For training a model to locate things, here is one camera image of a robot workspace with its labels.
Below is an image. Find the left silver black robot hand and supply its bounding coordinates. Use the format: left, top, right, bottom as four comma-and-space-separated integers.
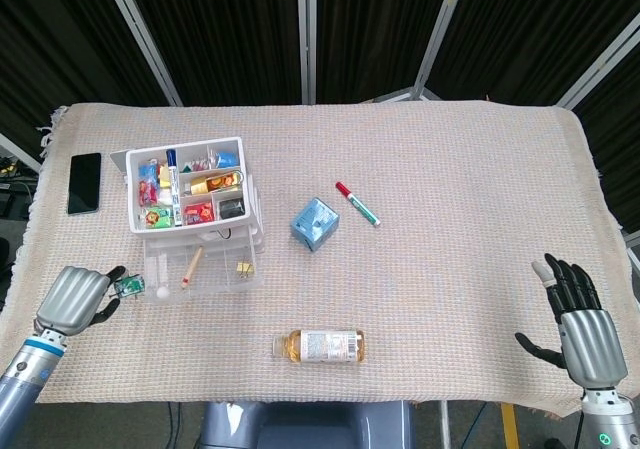
33, 264, 127, 338

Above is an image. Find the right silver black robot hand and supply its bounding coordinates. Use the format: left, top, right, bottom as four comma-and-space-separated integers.
514, 252, 629, 389

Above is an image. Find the green tape dispenser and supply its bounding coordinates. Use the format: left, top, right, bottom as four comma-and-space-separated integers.
113, 274, 147, 298

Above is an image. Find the clear plastic box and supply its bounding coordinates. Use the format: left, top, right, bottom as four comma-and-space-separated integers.
142, 228, 266, 303

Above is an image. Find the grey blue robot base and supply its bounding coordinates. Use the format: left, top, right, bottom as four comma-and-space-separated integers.
199, 401, 414, 449

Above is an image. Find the white plastic drawer organizer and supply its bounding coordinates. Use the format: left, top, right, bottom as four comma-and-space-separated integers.
124, 136, 266, 270

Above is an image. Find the black smartphone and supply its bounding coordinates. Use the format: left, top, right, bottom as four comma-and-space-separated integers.
66, 152, 103, 216

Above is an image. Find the green candy pack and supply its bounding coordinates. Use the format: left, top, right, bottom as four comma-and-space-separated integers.
143, 206, 174, 230

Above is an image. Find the wooden stick with red tip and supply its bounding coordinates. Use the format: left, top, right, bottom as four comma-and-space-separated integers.
180, 246, 206, 291

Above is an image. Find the red wrapped candy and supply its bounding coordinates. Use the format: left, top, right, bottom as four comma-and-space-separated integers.
137, 178, 159, 206

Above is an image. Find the yellow blue wrapped candy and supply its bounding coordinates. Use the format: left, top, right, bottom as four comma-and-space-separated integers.
139, 158, 172, 188

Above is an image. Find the red snack pack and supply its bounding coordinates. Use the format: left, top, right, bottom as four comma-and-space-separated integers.
182, 202, 217, 225

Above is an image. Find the white marker with blue cap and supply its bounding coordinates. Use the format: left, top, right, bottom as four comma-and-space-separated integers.
165, 147, 183, 227

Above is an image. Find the beige woven tablecloth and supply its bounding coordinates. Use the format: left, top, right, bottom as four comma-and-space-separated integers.
0, 99, 640, 418

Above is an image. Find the small black box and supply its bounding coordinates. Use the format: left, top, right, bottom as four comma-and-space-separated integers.
218, 197, 247, 219

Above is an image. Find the blue cube box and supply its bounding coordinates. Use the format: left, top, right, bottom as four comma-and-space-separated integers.
289, 196, 342, 255

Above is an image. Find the tea bottle with white label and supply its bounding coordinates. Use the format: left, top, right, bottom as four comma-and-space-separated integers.
271, 328, 367, 365

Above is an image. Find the green marker with red cap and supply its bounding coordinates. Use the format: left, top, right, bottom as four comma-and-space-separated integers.
335, 181, 382, 228

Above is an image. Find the black folding partition screen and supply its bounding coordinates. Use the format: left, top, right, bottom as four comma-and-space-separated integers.
0, 0, 640, 235

